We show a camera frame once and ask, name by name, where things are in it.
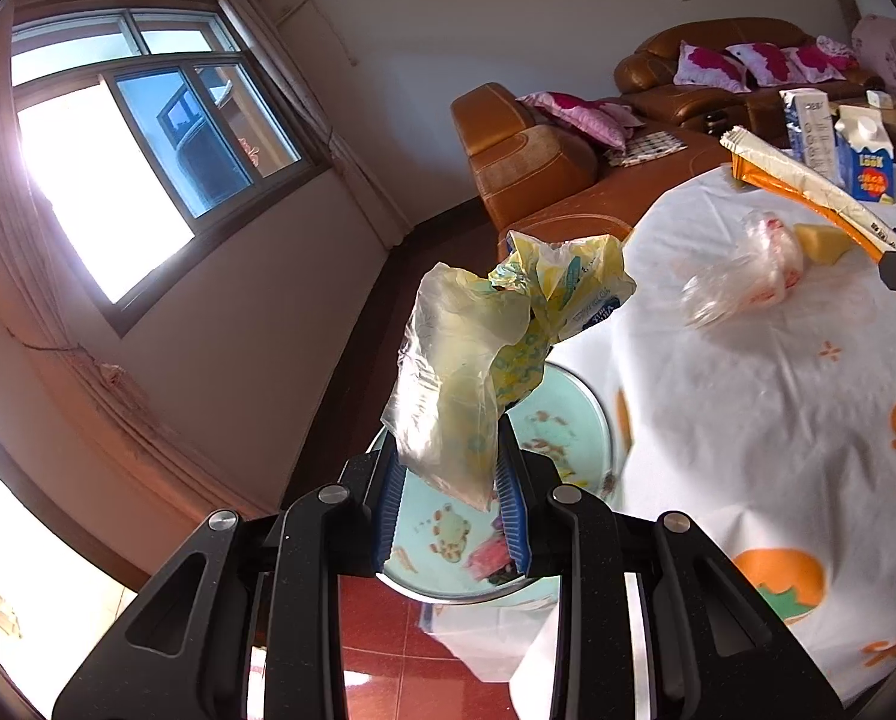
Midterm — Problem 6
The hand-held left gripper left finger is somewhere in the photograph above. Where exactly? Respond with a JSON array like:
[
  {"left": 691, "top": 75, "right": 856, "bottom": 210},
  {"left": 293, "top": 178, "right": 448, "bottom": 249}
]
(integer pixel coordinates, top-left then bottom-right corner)
[{"left": 52, "top": 450, "right": 409, "bottom": 720}]

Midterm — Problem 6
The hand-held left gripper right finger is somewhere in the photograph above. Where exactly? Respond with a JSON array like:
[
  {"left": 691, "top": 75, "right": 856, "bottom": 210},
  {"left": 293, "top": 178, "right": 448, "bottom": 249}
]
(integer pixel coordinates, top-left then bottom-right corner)
[{"left": 491, "top": 420, "right": 844, "bottom": 720}]

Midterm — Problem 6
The light blue waste bin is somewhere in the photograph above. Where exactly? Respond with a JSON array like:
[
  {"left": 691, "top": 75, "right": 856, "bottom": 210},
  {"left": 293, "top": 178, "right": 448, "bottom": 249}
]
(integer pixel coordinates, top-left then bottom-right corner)
[{"left": 371, "top": 360, "right": 630, "bottom": 605}]

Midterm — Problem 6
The yellow printed plastic bag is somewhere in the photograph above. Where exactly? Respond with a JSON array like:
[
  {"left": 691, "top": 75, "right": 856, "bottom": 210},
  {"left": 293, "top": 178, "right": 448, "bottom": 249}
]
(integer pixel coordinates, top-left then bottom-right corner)
[{"left": 380, "top": 231, "right": 638, "bottom": 512}]

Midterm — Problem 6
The red wrapper in bin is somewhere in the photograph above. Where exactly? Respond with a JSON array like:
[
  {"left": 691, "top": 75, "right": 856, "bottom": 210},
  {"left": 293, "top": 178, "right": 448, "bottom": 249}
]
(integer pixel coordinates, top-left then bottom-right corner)
[{"left": 466, "top": 531, "right": 518, "bottom": 583}]

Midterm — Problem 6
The yellow foam block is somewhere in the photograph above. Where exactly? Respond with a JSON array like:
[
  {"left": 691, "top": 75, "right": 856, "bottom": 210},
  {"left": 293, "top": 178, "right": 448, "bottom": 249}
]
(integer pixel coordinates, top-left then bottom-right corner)
[{"left": 793, "top": 223, "right": 855, "bottom": 268}]

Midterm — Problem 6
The white blue gable-top carton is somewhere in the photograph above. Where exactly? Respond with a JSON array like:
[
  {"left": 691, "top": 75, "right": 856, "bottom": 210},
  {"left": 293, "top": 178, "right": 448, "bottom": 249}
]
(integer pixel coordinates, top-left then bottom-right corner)
[{"left": 833, "top": 105, "right": 896, "bottom": 205}]

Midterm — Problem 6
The long orange white packet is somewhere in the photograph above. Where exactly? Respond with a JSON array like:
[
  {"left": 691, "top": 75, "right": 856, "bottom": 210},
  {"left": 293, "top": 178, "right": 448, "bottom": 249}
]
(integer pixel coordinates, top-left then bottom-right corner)
[{"left": 719, "top": 127, "right": 896, "bottom": 253}]

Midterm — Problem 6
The clear red-printed plastic bag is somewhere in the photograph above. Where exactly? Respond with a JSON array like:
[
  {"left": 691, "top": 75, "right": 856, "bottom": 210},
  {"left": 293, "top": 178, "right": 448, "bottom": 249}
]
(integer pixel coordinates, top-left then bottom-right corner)
[{"left": 680, "top": 210, "right": 806, "bottom": 328}]

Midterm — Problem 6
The tall blue white carton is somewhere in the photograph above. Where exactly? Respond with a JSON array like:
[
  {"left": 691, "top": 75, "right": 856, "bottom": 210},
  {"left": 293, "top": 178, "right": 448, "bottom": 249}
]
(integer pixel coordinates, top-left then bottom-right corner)
[{"left": 779, "top": 88, "right": 843, "bottom": 182}]

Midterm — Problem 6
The white orange-printed tablecloth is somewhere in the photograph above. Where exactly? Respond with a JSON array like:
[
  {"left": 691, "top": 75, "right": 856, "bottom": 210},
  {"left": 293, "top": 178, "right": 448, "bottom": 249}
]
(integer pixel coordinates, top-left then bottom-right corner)
[{"left": 433, "top": 161, "right": 896, "bottom": 720}]

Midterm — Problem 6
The pink draped cloth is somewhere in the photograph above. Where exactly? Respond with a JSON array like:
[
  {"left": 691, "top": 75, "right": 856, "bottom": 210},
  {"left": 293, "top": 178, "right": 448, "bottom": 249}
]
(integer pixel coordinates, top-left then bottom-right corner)
[{"left": 851, "top": 14, "right": 896, "bottom": 92}]

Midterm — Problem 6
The pink floral pillow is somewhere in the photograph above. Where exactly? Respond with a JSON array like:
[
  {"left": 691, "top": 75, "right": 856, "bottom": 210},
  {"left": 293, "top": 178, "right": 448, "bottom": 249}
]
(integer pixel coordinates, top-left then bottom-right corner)
[
  {"left": 675, "top": 41, "right": 753, "bottom": 94},
  {"left": 788, "top": 43, "right": 852, "bottom": 84},
  {"left": 517, "top": 91, "right": 648, "bottom": 150},
  {"left": 725, "top": 43, "right": 803, "bottom": 88}
]

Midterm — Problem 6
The brown leather sofa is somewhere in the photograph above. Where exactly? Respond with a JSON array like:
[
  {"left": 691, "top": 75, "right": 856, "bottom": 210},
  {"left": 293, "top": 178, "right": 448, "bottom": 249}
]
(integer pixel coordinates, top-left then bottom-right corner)
[{"left": 497, "top": 17, "right": 888, "bottom": 260}]

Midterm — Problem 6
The checkered cloth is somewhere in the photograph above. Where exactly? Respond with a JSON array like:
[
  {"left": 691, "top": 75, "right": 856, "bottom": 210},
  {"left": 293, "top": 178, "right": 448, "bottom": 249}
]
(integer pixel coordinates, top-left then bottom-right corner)
[{"left": 604, "top": 128, "right": 690, "bottom": 167}]

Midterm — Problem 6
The brown leather armchair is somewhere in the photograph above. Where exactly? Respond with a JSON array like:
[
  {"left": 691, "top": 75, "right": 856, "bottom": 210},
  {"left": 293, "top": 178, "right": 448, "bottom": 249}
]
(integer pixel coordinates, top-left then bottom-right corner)
[{"left": 450, "top": 82, "right": 600, "bottom": 220}]

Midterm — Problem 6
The beige curtain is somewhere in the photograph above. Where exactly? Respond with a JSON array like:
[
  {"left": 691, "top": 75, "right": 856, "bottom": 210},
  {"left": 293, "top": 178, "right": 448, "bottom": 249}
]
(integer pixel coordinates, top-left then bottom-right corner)
[{"left": 215, "top": 0, "right": 347, "bottom": 166}]

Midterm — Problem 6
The window with metal frame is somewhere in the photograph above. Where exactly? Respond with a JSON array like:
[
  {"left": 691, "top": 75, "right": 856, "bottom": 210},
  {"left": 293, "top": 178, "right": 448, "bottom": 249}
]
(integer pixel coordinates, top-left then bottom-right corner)
[{"left": 8, "top": 9, "right": 330, "bottom": 337}]

